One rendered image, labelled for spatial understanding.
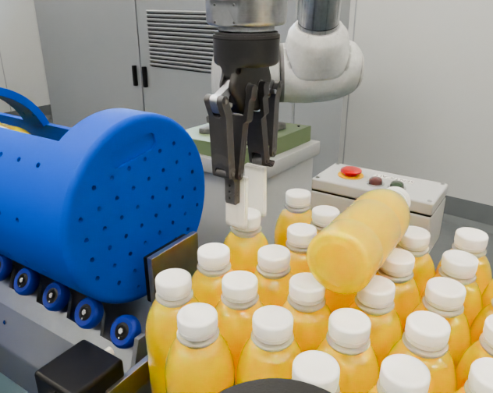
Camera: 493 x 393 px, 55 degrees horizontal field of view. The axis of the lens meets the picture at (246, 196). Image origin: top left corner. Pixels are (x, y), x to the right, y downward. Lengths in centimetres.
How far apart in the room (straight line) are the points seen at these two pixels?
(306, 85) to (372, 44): 224
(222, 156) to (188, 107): 221
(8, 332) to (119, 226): 32
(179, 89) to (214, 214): 156
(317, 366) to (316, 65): 91
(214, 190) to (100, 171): 66
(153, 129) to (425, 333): 44
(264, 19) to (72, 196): 31
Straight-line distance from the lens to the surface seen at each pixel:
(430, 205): 75
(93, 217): 64
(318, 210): 68
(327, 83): 125
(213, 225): 131
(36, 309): 84
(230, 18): 52
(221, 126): 53
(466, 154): 337
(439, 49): 332
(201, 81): 264
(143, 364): 61
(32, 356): 87
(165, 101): 287
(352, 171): 82
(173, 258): 70
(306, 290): 50
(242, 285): 51
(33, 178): 67
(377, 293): 51
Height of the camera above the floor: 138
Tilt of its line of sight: 23 degrees down
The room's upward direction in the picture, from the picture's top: straight up
